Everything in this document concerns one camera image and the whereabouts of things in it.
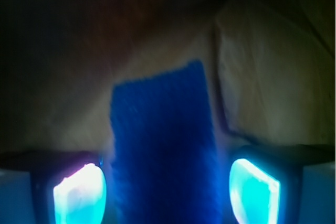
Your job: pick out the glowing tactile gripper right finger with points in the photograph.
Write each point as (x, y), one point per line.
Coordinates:
(283, 184)

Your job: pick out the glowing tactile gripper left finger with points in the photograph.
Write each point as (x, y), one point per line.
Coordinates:
(52, 187)

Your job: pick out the blue sponge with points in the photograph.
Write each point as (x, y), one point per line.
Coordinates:
(165, 168)

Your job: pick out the brown paper bag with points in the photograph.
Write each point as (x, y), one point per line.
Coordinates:
(269, 64)

